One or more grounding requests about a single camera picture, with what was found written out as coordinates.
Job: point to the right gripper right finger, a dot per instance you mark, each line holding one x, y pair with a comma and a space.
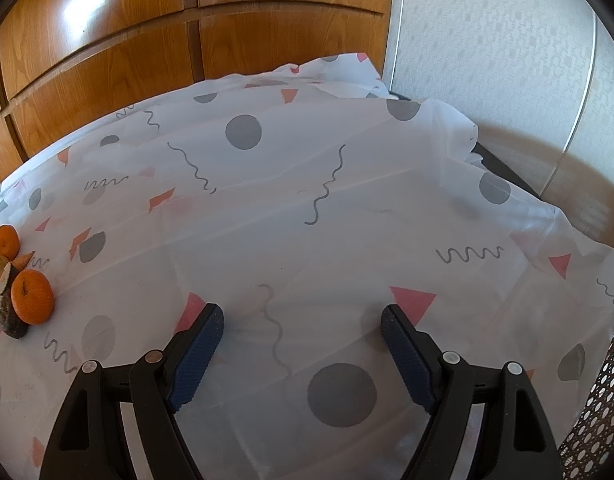
515, 440

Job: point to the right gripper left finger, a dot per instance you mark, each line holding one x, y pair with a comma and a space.
88, 440

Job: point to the dark round fruit piece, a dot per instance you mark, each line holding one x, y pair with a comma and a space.
10, 322

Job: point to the orange tangerine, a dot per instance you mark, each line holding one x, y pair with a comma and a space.
32, 297
9, 242

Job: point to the black perforated chair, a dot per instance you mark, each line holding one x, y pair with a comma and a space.
588, 450

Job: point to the small orange carrot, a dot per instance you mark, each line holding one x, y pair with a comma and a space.
21, 261

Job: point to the patterned white tablecloth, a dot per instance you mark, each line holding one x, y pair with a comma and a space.
302, 201

